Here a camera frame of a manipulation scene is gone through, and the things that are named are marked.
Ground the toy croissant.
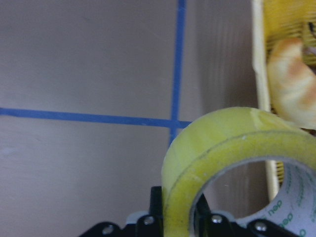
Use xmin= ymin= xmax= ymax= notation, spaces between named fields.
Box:
xmin=267 ymin=38 xmax=316 ymax=130

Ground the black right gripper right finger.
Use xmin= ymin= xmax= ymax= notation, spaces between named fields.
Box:
xmin=194 ymin=194 xmax=211 ymax=237

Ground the yellow woven basket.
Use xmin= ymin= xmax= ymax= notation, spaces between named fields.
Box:
xmin=251 ymin=0 xmax=316 ymax=202

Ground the yellow tape roll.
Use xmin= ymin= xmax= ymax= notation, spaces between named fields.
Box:
xmin=161 ymin=107 xmax=316 ymax=237

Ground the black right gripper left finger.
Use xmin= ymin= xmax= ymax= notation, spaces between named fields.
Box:
xmin=149 ymin=186 xmax=163 ymax=237

